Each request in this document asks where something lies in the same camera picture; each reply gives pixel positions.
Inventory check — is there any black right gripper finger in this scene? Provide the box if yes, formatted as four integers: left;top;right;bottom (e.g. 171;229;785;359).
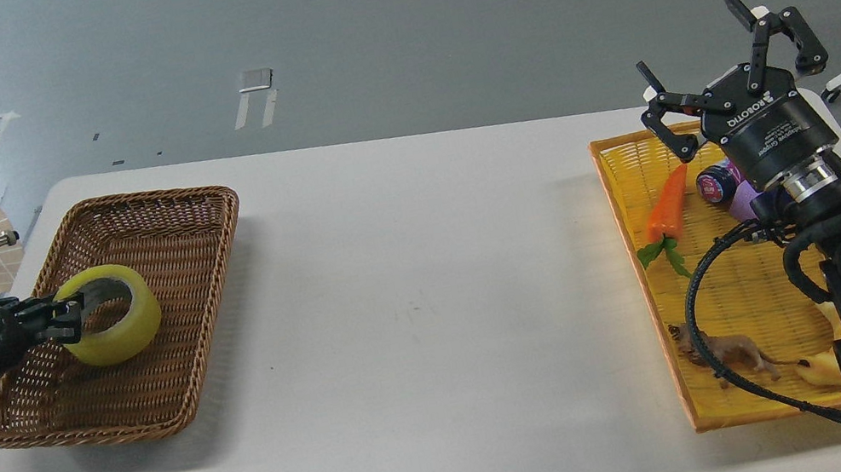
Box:
631;50;719;170
724;0;829;96

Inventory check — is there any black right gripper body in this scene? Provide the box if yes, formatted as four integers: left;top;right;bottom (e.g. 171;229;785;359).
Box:
701;63;839;192

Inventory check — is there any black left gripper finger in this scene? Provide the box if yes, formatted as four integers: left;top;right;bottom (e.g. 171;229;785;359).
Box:
10;291;84;325
16;314;84;348

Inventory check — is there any yellow tape roll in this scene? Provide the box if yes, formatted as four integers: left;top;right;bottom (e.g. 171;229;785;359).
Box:
54;263;162;367

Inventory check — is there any small purple can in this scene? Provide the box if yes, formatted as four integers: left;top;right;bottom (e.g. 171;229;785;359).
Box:
695;158;746;206

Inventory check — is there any orange toy carrot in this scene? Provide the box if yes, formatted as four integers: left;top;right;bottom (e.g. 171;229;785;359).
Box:
635;163;692;278

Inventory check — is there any purple foam block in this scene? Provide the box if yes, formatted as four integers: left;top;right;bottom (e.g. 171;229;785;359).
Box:
727;180;762;222

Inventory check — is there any brown wicker basket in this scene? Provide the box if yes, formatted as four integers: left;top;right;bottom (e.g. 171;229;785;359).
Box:
0;186;239;449

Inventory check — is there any yellow plastic basket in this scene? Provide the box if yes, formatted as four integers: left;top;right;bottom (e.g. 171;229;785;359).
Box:
587;130;841;432

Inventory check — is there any toy croissant bread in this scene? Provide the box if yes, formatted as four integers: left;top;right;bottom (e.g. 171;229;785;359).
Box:
793;302;841;388

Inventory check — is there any brown toy lion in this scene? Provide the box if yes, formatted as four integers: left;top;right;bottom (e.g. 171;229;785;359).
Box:
667;323;798;381

